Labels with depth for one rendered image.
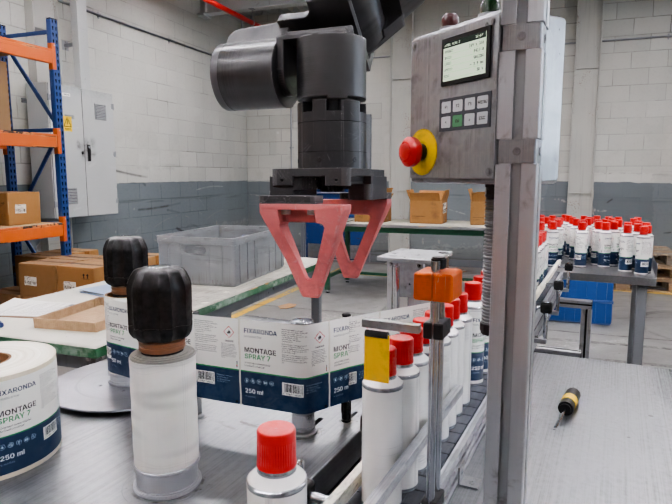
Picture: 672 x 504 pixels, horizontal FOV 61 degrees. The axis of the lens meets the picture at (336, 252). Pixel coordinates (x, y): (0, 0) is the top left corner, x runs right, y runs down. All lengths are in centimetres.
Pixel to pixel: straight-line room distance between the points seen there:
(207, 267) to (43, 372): 174
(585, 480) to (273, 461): 62
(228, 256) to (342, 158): 213
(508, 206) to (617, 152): 755
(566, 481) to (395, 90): 770
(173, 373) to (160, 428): 7
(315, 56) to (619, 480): 80
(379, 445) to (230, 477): 23
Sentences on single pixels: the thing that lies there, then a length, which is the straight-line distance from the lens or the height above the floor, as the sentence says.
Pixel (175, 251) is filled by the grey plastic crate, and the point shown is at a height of 95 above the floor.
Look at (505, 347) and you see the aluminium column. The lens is 70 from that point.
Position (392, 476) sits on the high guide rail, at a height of 96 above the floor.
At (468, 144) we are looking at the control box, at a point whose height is 133.
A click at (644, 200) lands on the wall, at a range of 824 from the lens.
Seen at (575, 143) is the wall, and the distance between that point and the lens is 812.
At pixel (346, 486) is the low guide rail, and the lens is 76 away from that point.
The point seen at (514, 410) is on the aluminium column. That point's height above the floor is 103.
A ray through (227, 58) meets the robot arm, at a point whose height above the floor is 139.
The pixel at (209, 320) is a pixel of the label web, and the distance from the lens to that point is 98.
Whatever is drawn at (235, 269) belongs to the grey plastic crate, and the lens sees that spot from 257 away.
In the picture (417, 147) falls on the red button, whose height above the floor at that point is 133.
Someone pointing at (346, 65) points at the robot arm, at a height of 138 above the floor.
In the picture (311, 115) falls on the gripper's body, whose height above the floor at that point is 134.
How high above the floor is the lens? 130
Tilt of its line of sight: 8 degrees down
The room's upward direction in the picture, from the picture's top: straight up
